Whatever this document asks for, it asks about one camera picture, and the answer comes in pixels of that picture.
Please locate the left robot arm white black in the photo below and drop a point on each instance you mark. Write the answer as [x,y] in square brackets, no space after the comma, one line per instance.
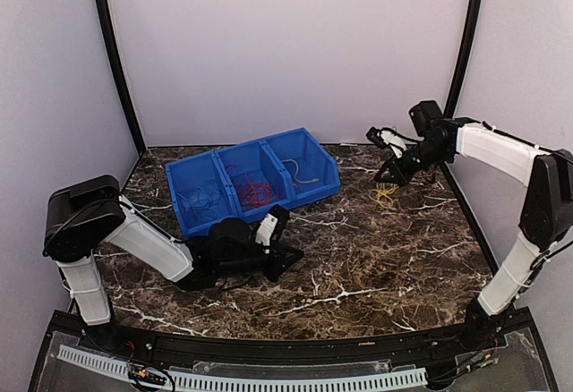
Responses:
[85,215]

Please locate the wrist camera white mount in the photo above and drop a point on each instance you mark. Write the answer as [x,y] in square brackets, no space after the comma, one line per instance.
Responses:
[387,138]
[271,227]

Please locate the blue three-compartment plastic bin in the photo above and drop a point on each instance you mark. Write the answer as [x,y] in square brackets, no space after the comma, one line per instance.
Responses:
[290,169]

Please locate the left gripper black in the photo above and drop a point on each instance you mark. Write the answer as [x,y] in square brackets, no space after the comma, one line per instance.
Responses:
[280,262]

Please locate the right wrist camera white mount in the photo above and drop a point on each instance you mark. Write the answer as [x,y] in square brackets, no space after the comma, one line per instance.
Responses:
[387,138]

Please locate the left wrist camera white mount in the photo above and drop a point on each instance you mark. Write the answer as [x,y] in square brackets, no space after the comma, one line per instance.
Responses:
[271,227]

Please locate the left black frame post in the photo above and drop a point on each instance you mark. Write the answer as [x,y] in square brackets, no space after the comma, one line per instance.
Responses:
[117,70]

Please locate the right black frame post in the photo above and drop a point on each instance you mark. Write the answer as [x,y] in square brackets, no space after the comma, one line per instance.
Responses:
[464,53]

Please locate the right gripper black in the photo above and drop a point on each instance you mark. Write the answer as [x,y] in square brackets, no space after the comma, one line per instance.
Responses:
[400,174]

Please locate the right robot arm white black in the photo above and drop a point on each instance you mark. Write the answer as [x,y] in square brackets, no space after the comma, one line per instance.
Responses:
[544,175]

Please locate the black curved front rail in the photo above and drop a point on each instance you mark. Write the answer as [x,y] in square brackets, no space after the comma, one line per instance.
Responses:
[428,347]

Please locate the black frame post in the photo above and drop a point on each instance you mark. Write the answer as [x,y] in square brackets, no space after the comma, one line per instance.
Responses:
[464,53]
[117,70]

